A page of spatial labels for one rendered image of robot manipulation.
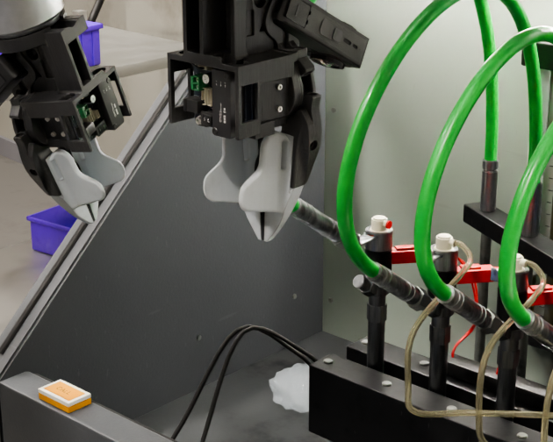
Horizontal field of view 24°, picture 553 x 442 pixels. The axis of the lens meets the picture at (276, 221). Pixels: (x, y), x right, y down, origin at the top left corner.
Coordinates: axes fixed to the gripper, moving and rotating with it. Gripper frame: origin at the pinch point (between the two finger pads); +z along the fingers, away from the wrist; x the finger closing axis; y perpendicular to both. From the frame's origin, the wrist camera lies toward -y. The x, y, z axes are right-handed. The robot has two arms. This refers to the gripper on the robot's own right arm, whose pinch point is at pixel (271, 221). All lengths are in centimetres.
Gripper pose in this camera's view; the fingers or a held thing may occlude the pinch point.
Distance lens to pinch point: 98.2
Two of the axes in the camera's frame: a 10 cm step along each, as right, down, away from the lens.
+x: 7.4, 2.2, -6.4
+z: 0.0, 9.4, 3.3
